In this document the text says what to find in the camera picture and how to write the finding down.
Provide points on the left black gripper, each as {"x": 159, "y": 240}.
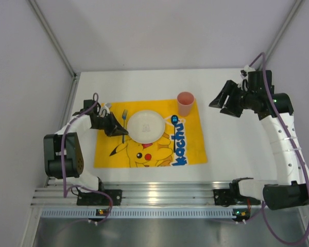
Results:
{"x": 109, "y": 123}

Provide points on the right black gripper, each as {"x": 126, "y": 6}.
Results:
{"x": 237, "y": 97}

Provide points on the blue metallic fork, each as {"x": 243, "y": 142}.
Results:
{"x": 124, "y": 116}

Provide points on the cream round plate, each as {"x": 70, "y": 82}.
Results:
{"x": 146, "y": 126}

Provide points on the orange plastic cup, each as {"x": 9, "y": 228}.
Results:
{"x": 185, "y": 102}

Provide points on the blue metallic spoon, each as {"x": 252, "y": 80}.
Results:
{"x": 174, "y": 121}

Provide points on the yellow Pikachu cloth placemat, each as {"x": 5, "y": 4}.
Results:
{"x": 110, "y": 152}

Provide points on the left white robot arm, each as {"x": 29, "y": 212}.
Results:
{"x": 63, "y": 157}

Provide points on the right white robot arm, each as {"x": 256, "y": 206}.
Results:
{"x": 276, "y": 114}

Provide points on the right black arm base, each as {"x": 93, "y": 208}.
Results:
{"x": 232, "y": 196}

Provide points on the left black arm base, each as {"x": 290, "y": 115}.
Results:
{"x": 95, "y": 199}

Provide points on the white slotted cable duct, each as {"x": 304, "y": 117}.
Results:
{"x": 139, "y": 213}

